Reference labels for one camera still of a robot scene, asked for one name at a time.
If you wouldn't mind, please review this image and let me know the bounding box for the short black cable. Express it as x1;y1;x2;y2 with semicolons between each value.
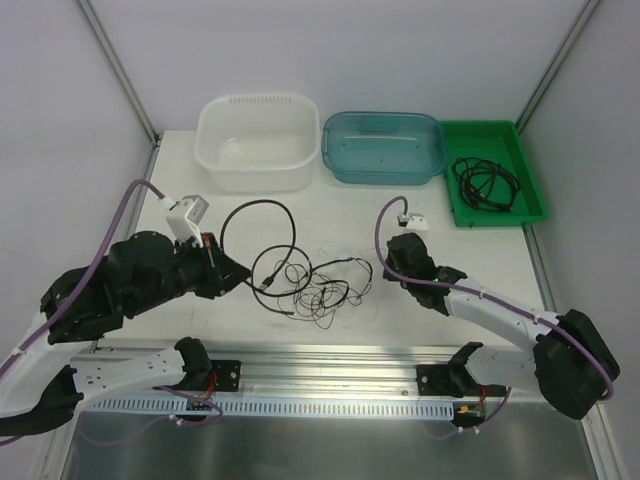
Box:
307;255;376;309

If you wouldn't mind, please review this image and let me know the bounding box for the left aluminium frame post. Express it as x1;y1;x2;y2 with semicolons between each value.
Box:
73;0;160;147

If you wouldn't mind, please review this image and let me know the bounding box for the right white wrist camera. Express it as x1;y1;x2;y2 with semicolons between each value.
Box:
397;213;429;232

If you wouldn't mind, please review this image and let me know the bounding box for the green plastic tray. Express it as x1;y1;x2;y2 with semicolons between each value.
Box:
442;120;547;228

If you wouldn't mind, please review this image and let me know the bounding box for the black USB cable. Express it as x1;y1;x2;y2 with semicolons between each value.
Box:
451;155;522;214
457;164;516;214

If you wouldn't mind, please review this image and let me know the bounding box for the right aluminium frame post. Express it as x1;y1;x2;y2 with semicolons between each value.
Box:
515;0;603;134

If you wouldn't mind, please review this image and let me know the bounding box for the white slotted cable duct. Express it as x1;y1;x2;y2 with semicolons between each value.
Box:
89;394;454;421

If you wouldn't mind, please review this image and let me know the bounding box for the aluminium frame post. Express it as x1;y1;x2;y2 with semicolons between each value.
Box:
515;0;603;134
73;0;160;147

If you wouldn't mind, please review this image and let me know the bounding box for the white plastic tub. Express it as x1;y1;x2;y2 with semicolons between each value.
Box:
193;93;321;193

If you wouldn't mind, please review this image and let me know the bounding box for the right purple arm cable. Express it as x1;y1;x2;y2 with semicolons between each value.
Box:
374;196;616;399

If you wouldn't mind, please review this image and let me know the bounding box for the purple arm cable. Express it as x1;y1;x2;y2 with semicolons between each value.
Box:
374;196;616;399
0;179;169;446

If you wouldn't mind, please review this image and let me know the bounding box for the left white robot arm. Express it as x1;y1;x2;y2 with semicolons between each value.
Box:
1;231;250;438

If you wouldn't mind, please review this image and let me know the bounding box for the aluminium mounting rail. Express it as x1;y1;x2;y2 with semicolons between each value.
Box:
203;340;457;401

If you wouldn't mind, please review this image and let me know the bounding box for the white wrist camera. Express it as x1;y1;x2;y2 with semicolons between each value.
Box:
397;213;429;232
159;194;209;247

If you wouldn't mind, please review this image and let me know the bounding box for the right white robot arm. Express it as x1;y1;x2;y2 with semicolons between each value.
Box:
383;233;621;420

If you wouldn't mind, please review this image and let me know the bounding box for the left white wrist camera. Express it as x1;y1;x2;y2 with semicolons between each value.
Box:
159;194;209;247

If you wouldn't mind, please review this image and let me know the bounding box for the teal transparent plastic container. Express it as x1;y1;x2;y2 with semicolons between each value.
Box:
321;111;449;186

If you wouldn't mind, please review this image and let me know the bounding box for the thin brown white wire tangle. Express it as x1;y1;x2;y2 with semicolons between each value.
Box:
272;244;381;332

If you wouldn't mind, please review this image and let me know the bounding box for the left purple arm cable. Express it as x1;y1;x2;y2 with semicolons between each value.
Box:
0;179;169;446

